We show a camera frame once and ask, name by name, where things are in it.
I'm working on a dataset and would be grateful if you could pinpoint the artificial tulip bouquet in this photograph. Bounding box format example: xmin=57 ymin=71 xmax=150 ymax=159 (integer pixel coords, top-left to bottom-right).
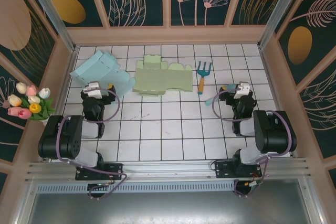
xmin=7 ymin=82 xmax=56 ymax=121

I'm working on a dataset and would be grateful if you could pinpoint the green paper box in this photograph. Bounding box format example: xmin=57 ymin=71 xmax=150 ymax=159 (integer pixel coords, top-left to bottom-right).
xmin=132 ymin=55 xmax=194 ymax=98

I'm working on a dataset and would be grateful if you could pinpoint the black base electronics module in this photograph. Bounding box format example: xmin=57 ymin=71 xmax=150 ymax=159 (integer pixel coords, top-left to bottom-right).
xmin=234 ymin=179 xmax=260 ymax=198

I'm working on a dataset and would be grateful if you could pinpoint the grey slotted cable duct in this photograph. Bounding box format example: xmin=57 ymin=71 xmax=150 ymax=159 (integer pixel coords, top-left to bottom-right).
xmin=35 ymin=183 xmax=237 ymax=194

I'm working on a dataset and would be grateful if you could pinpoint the grey metal sheet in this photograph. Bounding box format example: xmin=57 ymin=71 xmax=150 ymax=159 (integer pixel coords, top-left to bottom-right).
xmin=26 ymin=191 xmax=320 ymax=224

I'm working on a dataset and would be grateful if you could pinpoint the aluminium mounting rail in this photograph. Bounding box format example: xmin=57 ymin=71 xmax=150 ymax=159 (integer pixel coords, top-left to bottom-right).
xmin=25 ymin=157 xmax=313 ymax=184

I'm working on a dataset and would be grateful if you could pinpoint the teal toy garden fork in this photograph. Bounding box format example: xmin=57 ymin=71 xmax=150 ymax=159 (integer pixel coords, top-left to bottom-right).
xmin=196 ymin=60 xmax=213 ymax=95

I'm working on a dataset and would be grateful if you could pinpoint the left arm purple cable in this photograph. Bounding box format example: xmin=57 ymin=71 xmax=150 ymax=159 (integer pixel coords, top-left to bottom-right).
xmin=56 ymin=87 xmax=129 ymax=201

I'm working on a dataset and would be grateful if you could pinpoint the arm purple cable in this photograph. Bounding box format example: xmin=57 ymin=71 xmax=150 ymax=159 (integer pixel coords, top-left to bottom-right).
xmin=212 ymin=89 xmax=294 ymax=198
xmin=56 ymin=87 xmax=129 ymax=201

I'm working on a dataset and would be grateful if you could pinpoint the light blue paper box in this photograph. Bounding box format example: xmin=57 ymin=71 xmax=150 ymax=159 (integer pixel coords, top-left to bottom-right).
xmin=69 ymin=50 xmax=136 ymax=96

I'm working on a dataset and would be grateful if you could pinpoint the teal toy shovel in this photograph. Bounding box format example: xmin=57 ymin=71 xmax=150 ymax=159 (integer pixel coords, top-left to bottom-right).
xmin=204 ymin=83 xmax=237 ymax=106

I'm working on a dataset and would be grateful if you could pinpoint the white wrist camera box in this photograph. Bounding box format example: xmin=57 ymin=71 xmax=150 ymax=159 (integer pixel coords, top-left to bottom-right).
xmin=83 ymin=81 xmax=102 ymax=98
xmin=234 ymin=82 xmax=250 ymax=101

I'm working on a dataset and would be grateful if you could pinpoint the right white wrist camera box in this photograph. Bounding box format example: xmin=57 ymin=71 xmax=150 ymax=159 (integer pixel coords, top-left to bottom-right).
xmin=234 ymin=82 xmax=250 ymax=101

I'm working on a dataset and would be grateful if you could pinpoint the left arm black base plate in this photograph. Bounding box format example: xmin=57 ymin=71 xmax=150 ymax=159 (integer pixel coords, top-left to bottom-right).
xmin=75 ymin=163 xmax=124 ymax=182

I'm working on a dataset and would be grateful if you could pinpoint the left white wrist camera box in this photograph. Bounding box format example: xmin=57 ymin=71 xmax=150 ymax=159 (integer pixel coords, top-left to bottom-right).
xmin=83 ymin=81 xmax=102 ymax=98

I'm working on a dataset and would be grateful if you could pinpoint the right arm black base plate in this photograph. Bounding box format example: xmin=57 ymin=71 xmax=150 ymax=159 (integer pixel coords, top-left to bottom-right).
xmin=214 ymin=159 xmax=262 ymax=180

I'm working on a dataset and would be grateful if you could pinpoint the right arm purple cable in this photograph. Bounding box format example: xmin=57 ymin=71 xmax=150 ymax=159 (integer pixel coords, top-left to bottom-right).
xmin=212 ymin=89 xmax=294 ymax=198

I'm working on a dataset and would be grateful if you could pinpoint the aluminium frame post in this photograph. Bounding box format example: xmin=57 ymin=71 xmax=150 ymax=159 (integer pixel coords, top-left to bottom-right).
xmin=20 ymin=0 xmax=77 ymax=52
xmin=258 ymin=0 xmax=308 ymax=49

